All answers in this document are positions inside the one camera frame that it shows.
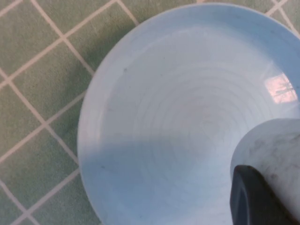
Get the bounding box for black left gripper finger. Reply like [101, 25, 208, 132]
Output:
[229, 165, 295, 225]

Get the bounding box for light blue round plate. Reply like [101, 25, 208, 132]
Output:
[77, 2, 300, 225]

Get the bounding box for green checked tablecloth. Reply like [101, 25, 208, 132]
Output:
[0, 0, 300, 225]

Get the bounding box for light blue plastic cup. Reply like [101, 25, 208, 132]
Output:
[230, 118, 300, 225]

